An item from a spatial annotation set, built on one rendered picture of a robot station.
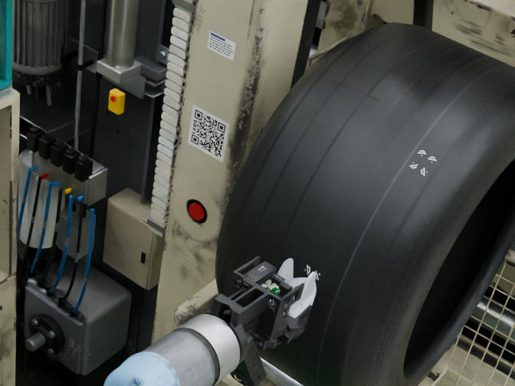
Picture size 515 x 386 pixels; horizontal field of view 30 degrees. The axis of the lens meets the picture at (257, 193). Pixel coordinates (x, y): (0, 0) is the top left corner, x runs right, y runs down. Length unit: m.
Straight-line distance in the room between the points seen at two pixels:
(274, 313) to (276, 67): 0.50
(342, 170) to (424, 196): 0.11
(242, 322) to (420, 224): 0.28
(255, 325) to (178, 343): 0.14
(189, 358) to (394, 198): 0.36
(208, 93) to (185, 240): 0.30
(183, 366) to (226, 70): 0.60
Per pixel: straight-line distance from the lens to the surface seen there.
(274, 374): 1.60
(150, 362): 1.01
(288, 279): 1.24
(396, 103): 1.29
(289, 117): 1.30
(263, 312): 1.13
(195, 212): 1.64
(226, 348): 1.06
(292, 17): 1.48
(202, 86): 1.52
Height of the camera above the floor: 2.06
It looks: 36 degrees down
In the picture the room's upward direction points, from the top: 11 degrees clockwise
